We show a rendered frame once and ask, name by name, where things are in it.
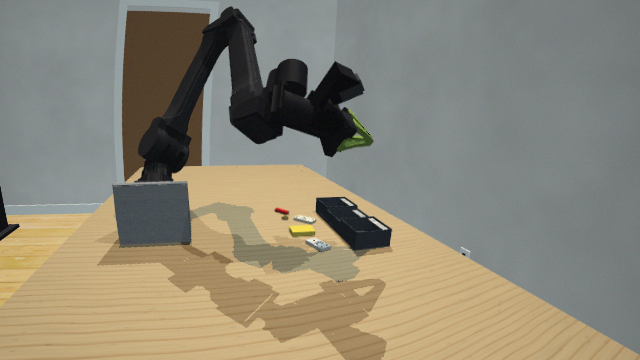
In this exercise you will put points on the dark blue rack of labelled bins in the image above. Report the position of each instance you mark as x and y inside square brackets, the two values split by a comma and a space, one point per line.
[364, 234]

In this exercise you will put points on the white domino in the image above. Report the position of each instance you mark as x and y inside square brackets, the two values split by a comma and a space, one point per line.
[305, 219]
[318, 244]

